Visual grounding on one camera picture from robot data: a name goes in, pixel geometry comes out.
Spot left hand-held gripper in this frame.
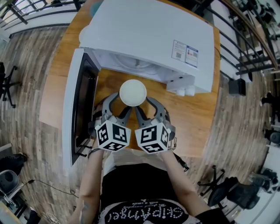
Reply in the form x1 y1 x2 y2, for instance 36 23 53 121
88 92 133 152

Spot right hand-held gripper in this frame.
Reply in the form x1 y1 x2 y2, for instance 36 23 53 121
134 97 177 154

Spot white bowl of food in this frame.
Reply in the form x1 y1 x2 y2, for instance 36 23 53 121
119 80 147 107

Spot white microwave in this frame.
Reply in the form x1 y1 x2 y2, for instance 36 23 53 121
62 0 214 172

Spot person's right forearm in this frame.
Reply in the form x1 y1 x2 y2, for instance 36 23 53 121
161 150 212 219

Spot person's left forearm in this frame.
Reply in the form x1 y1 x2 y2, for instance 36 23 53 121
78 148 105 224

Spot white microwave door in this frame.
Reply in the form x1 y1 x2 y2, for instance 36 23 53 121
62 48 102 172

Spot glass microwave turntable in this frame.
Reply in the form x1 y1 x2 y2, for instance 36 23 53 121
113 54 159 75

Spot label sticker on microwave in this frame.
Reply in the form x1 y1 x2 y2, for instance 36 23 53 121
171 39 199 67

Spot person's light trousers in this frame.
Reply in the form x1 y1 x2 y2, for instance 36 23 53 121
104 149 167 175

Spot person's black printed shirt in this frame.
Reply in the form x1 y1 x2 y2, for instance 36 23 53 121
99 163 219 224

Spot black box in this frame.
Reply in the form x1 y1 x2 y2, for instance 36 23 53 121
228 78 247 96

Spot black metal railing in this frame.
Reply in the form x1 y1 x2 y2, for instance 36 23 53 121
0 0 88 31
205 0 280 76

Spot black bag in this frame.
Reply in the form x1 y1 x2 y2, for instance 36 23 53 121
6 152 28 174

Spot black office chair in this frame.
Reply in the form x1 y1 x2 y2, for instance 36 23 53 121
197 165 261 211
0 62 22 109

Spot grey chair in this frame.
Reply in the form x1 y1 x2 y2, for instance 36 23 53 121
0 170 23 199

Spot black floor cable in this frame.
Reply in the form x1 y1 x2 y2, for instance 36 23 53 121
21 179 80 199

